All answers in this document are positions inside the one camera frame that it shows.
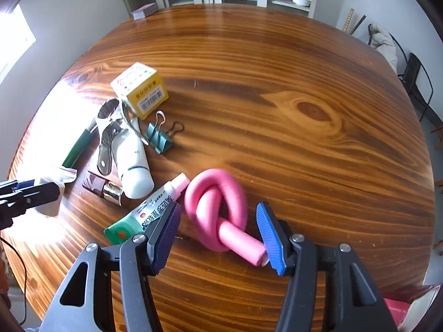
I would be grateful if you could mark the yellow green cardboard box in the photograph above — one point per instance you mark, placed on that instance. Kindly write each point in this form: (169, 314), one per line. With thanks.
(145, 90)

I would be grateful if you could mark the small box at table edge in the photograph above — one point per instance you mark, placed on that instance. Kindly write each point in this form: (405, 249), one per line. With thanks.
(144, 10)

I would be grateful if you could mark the white cream tube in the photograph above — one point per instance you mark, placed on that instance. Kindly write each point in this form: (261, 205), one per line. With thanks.
(135, 169)

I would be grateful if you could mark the wooden stool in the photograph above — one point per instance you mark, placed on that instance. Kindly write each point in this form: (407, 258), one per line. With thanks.
(437, 135)

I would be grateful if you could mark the white jacket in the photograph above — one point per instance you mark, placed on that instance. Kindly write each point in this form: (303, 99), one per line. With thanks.
(384, 45)

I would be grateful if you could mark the wooden ruler stick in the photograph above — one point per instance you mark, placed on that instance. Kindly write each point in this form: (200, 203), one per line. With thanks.
(348, 20)

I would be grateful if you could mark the bagged white gauze roll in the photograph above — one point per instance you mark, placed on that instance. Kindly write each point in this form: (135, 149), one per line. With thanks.
(48, 211)

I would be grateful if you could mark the dark stick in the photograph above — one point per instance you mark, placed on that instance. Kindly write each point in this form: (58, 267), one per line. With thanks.
(358, 24)

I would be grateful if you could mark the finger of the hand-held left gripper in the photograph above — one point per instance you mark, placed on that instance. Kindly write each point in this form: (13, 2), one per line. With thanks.
(41, 193)
(24, 184)

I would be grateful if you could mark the teal binder clip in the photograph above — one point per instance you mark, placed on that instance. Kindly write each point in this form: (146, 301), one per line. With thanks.
(160, 140)

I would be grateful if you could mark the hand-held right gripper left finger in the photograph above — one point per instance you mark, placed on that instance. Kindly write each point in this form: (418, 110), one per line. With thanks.
(166, 238)

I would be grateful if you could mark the brown lipstick with silver cap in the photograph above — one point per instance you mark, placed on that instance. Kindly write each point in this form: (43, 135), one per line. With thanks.
(97, 181)

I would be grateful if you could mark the white bowl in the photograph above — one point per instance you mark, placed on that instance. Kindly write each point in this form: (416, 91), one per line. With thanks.
(301, 0)

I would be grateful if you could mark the window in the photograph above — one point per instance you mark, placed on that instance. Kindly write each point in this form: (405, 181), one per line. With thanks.
(17, 38)

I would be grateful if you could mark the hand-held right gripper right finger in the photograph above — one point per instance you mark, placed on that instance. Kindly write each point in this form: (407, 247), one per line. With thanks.
(273, 242)

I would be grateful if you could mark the small white green ointment tube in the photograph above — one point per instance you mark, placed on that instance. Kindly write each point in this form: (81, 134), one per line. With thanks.
(148, 211)

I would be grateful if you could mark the silver metal clamp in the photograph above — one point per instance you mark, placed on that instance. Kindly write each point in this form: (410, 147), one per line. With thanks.
(103, 159)

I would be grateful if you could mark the black metal chair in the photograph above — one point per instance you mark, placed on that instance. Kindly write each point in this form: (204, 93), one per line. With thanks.
(401, 52)
(415, 72)

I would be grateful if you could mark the knotted pink foam roller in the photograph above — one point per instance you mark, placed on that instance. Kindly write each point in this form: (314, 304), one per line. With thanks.
(214, 193)

